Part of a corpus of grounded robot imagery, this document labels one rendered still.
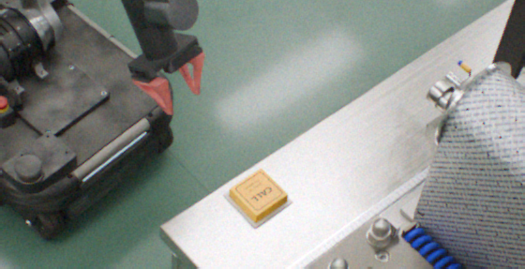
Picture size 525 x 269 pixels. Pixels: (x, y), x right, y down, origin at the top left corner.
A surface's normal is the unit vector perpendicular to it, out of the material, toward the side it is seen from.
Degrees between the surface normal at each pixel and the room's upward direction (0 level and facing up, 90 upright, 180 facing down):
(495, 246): 90
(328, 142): 0
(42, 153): 0
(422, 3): 0
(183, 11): 60
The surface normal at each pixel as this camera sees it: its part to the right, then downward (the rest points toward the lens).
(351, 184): 0.09, -0.60
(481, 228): -0.75, 0.49
